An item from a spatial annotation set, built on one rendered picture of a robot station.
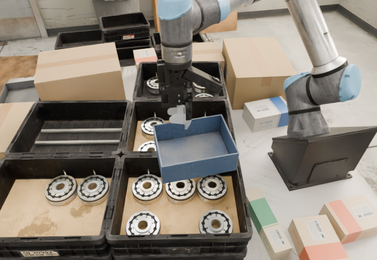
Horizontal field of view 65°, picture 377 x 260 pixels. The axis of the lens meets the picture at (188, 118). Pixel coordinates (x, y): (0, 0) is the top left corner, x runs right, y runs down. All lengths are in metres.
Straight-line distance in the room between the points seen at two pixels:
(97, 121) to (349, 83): 0.97
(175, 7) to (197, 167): 0.38
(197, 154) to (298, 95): 0.48
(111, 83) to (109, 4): 1.85
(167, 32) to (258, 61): 0.95
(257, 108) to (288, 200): 0.45
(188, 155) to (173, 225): 0.25
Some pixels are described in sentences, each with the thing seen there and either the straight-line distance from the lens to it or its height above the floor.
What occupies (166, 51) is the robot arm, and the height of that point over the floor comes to 1.35.
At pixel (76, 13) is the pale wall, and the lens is 4.01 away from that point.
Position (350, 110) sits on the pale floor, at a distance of 2.97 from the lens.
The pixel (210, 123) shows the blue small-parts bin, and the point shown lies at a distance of 0.87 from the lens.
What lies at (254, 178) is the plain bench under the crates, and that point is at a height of 0.70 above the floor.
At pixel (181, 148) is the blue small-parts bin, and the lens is 0.85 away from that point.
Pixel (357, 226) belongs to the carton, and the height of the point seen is 0.77.
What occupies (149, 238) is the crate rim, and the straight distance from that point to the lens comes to 0.86.
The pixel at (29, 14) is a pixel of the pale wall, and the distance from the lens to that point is 4.08.
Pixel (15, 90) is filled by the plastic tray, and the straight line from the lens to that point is 1.93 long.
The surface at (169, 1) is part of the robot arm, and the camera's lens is 0.66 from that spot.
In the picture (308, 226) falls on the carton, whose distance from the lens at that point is 1.11.
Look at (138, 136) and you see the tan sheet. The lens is 1.23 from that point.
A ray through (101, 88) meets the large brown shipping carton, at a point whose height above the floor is 0.81.
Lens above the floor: 1.69
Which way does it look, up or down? 42 degrees down
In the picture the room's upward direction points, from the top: straight up
